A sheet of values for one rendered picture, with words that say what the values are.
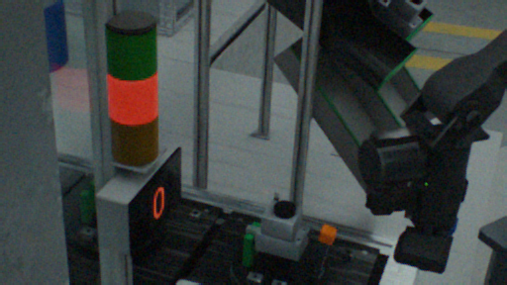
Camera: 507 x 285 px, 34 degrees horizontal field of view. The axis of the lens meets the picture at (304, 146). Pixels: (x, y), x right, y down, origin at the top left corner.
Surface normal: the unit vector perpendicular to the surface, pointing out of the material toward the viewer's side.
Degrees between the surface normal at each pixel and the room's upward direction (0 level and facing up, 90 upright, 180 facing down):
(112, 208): 90
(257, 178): 0
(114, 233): 90
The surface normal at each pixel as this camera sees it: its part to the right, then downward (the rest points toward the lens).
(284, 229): -0.30, 0.49
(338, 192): 0.08, -0.84
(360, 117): 0.68, -0.38
